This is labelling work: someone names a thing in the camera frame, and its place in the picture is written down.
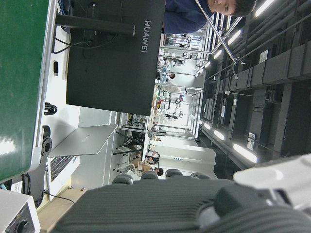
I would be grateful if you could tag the steel rod frame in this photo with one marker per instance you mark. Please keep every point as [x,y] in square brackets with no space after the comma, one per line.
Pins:
[218,31]

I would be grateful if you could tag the silver laptop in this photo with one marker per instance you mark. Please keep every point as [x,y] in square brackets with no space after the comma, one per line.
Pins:
[85,140]

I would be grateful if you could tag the green belt conveyor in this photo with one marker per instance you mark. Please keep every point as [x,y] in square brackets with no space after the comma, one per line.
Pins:
[19,72]

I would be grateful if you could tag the white equipment box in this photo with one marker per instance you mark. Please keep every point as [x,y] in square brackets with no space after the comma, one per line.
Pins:
[17,213]

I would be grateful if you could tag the black computer monitor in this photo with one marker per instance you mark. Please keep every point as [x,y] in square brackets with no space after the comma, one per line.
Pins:
[109,68]

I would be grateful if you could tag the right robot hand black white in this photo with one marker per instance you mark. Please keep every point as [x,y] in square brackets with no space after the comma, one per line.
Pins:
[158,206]

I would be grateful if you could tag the person in blue shirt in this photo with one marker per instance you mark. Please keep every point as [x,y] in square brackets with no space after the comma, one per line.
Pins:
[184,14]

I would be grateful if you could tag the black robot flange part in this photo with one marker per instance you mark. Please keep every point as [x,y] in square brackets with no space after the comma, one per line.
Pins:
[46,143]

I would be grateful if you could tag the white cabinet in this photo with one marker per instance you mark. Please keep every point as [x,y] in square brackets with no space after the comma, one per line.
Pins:
[184,153]

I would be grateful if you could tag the ceiling light strip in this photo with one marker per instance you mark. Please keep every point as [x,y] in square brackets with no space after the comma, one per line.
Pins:
[234,37]
[244,153]
[219,135]

